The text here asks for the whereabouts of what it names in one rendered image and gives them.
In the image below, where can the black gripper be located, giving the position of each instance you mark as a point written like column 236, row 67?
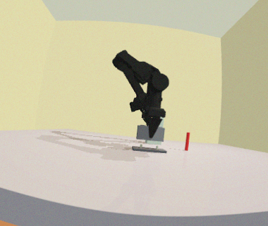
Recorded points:
column 152, row 115

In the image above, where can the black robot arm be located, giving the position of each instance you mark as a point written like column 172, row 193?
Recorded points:
column 140, row 73

